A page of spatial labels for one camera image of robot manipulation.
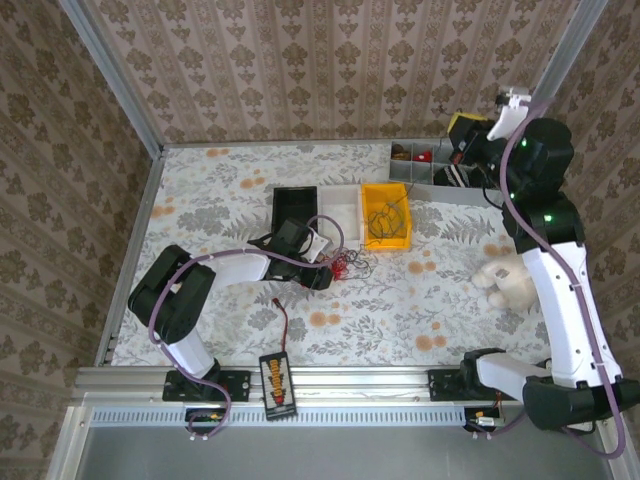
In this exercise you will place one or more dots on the black plastic bin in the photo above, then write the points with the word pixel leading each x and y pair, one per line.
pixel 295 205

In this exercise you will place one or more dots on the white plastic bin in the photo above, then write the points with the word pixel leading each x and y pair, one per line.
pixel 340 220

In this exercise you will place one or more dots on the yellow plastic bin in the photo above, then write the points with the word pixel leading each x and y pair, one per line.
pixel 385 242

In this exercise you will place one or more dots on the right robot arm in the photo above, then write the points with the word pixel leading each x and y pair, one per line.
pixel 560 300

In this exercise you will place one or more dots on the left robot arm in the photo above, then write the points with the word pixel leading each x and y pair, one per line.
pixel 170 300

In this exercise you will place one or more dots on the black white striped sock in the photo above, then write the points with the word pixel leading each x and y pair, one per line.
pixel 450 176

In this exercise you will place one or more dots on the red small item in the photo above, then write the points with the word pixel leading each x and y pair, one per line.
pixel 424 156

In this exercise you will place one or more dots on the grey compartment organizer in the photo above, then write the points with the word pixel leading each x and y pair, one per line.
pixel 415 172

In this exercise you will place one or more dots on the brown small item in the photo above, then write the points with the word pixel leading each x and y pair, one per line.
pixel 398 151

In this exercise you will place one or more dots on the black circuit board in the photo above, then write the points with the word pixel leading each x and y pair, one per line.
pixel 277 385

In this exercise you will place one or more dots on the white plush toy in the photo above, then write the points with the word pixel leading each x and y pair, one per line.
pixel 510 285

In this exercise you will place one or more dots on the grey metal panel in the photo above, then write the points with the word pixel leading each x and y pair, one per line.
pixel 325 455

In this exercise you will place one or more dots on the green orange connector plug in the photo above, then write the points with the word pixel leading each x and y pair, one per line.
pixel 212 416

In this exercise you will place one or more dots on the silver connector plug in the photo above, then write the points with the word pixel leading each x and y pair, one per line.
pixel 485 421

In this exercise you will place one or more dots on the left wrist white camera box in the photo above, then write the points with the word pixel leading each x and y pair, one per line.
pixel 317 245

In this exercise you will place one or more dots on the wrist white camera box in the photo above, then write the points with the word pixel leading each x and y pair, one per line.
pixel 317 245
pixel 507 117

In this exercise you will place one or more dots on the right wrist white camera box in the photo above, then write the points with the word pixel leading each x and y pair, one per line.
pixel 507 117

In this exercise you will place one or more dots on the aluminium frame post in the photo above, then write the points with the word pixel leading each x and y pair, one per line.
pixel 112 75
pixel 555 60

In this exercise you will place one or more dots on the aluminium front rail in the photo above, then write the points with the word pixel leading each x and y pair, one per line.
pixel 360 385

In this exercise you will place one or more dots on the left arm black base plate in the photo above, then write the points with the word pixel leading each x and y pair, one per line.
pixel 240 385

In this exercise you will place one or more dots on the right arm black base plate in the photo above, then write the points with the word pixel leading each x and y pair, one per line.
pixel 440 385

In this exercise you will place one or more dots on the aluminium side rail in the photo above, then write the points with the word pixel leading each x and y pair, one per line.
pixel 135 240

